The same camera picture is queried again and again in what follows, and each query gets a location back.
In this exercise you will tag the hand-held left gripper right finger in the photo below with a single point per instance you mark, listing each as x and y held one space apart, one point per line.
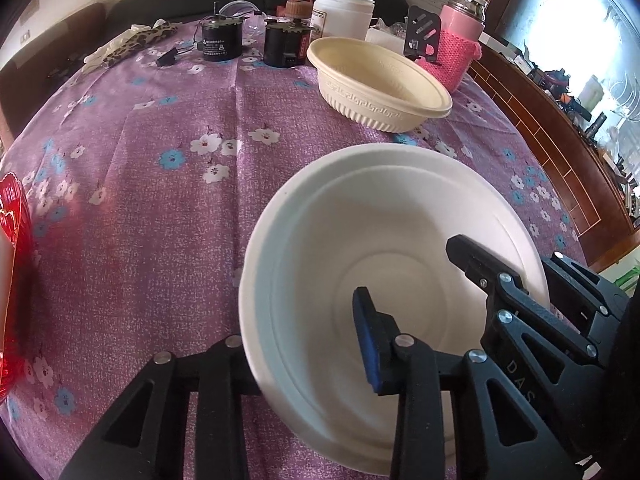
364 340

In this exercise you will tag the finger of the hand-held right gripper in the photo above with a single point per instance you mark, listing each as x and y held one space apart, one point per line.
475 260
575 285

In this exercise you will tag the leopard print cloth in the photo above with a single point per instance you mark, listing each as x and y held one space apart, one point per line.
135 42

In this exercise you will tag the beige patterned plastic bowl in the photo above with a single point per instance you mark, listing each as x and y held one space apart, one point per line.
370 67
370 110

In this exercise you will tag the red black tool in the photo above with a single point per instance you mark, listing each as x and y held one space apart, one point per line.
556 82

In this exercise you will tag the black phone stand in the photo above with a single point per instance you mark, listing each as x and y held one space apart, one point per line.
422 30

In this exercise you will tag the white plastic jar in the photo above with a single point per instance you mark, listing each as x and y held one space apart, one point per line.
345 15

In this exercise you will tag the pink thermos flask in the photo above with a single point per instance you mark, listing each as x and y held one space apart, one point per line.
462 12

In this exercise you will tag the pink knitted sleeve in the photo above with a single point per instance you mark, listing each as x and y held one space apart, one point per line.
452 62

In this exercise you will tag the black flashlight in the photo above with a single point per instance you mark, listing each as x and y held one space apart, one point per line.
597 124

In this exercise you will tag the wide white foam bowl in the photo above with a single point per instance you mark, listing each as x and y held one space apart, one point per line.
255 280

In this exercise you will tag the clear plastic container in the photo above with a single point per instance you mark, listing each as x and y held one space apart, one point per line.
240 15

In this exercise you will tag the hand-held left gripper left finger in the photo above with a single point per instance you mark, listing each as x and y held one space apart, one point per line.
222 400

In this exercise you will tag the red plastic dish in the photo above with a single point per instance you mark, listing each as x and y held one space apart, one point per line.
12 285

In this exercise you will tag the brown capped bottle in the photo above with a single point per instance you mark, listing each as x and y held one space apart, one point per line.
298 6

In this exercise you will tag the brown wooden cabinet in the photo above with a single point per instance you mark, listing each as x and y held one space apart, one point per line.
550 160

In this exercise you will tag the small black clip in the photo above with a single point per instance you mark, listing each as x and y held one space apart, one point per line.
167 56

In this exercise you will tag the purple floral tablecloth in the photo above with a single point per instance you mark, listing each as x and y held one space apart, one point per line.
150 210

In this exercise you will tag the black labelled cylinder motor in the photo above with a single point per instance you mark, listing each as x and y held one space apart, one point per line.
221 40

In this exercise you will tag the white paper packet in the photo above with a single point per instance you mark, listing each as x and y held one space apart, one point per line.
385 40

